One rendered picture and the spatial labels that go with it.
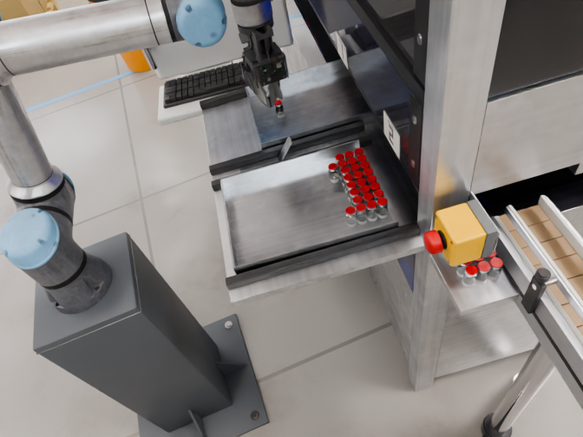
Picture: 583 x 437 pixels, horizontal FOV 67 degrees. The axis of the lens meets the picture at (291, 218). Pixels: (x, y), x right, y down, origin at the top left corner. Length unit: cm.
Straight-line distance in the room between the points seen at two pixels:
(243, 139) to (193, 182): 129
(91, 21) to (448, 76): 51
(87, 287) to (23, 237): 18
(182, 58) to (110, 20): 93
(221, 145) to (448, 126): 69
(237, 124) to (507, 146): 74
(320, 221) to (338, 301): 92
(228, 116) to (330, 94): 29
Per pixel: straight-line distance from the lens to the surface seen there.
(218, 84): 153
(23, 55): 78
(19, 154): 105
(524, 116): 74
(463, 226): 75
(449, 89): 63
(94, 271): 113
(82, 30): 76
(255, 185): 106
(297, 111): 124
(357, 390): 171
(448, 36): 59
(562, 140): 83
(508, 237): 88
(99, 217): 259
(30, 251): 103
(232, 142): 120
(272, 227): 97
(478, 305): 85
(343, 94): 127
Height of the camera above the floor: 163
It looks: 50 degrees down
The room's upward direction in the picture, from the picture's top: 17 degrees counter-clockwise
